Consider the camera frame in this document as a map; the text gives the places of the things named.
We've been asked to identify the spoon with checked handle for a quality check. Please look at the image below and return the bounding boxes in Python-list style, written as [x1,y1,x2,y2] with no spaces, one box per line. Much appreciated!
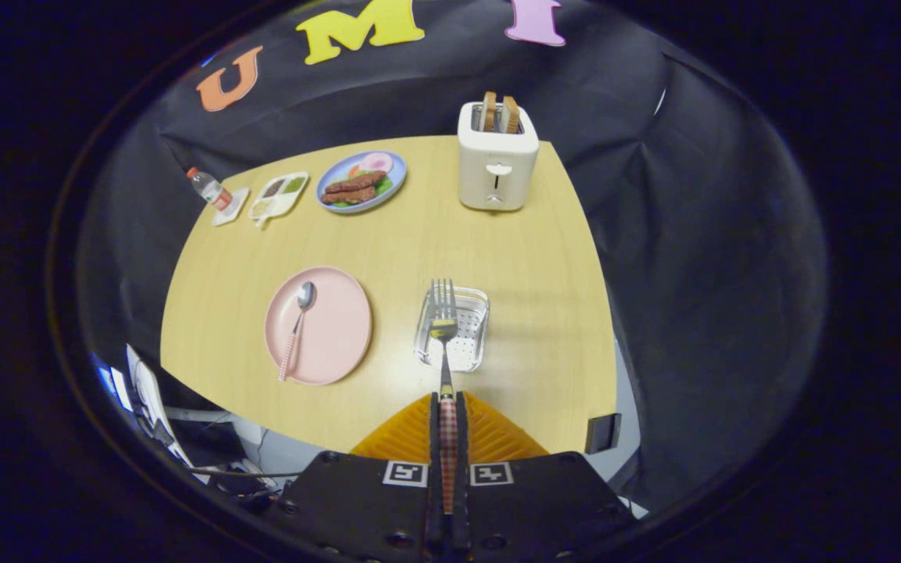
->
[278,281,317,382]

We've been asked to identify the brown meat strip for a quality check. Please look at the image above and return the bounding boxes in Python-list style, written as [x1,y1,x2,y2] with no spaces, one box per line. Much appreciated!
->
[321,186,377,206]
[325,170,387,194]

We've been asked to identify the clear cutlery basket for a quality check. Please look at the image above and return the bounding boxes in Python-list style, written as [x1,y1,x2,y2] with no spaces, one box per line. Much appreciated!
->
[415,285,490,373]

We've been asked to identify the water bottle red label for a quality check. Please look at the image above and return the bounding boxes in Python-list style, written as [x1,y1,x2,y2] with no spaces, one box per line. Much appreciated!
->
[187,167,234,212]

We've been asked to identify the white toaster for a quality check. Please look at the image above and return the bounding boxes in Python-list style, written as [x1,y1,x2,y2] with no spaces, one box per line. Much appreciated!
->
[457,100,540,212]

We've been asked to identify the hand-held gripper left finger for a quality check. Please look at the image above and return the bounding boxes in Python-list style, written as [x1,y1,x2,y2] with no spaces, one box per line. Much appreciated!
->
[278,391,448,563]

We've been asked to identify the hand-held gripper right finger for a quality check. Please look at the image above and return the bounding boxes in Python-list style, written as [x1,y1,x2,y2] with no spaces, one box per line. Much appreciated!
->
[454,391,631,563]

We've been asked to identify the white square coaster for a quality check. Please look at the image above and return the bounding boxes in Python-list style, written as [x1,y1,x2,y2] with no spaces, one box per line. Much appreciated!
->
[212,188,250,227]

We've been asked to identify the fork with checked handle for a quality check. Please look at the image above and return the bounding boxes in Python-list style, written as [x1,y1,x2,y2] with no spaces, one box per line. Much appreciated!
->
[428,278,460,515]

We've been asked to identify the blue plate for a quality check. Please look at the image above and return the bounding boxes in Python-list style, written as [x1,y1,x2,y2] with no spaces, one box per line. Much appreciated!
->
[316,151,407,213]

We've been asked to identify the white divided condiment tray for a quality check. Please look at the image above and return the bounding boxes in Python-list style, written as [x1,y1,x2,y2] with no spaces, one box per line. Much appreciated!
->
[247,171,310,229]

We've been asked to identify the black table bracket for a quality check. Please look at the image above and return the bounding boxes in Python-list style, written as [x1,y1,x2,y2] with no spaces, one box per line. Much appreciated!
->
[585,413,622,455]

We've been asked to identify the pink plate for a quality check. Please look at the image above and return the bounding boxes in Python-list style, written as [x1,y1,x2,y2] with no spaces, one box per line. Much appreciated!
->
[264,267,373,386]

